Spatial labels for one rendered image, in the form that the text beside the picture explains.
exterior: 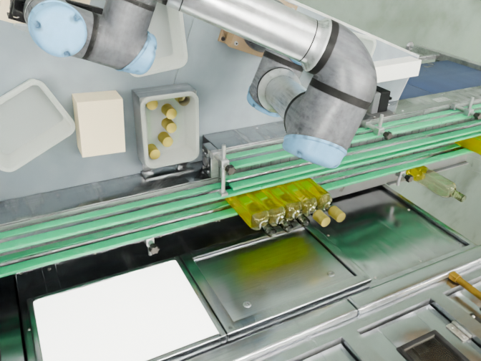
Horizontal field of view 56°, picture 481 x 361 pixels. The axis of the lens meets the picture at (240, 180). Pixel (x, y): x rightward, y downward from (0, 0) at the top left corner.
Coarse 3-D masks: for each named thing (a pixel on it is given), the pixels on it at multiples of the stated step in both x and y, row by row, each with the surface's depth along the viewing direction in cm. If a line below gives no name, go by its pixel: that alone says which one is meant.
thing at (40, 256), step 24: (456, 144) 195; (360, 168) 172; (384, 168) 174; (408, 168) 175; (168, 216) 141; (192, 216) 142; (216, 216) 142; (72, 240) 129; (96, 240) 130; (120, 240) 130; (0, 264) 120; (24, 264) 119; (48, 264) 121
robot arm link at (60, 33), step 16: (32, 0) 71; (48, 0) 66; (32, 16) 65; (48, 16) 64; (64, 16) 65; (80, 16) 66; (32, 32) 65; (48, 32) 64; (64, 32) 65; (80, 32) 66; (48, 48) 66; (64, 48) 66; (80, 48) 68
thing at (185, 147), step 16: (160, 96) 127; (176, 96) 129; (192, 96) 132; (144, 112) 127; (160, 112) 137; (192, 112) 137; (144, 128) 129; (160, 128) 140; (192, 128) 139; (144, 144) 132; (160, 144) 142; (176, 144) 145; (192, 144) 142; (160, 160) 139; (176, 160) 139
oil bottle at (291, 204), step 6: (276, 186) 147; (282, 186) 147; (270, 192) 145; (276, 192) 144; (282, 192) 144; (288, 192) 144; (276, 198) 142; (282, 198) 141; (288, 198) 141; (294, 198) 141; (282, 204) 139; (288, 204) 138; (294, 204) 138; (300, 204) 139; (288, 210) 137; (294, 210) 137; (300, 210) 138; (288, 216) 138
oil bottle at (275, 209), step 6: (252, 192) 144; (258, 192) 144; (264, 192) 144; (258, 198) 141; (264, 198) 141; (270, 198) 141; (264, 204) 138; (270, 204) 138; (276, 204) 138; (270, 210) 136; (276, 210) 136; (282, 210) 136; (270, 216) 136; (276, 216) 135; (270, 222) 137
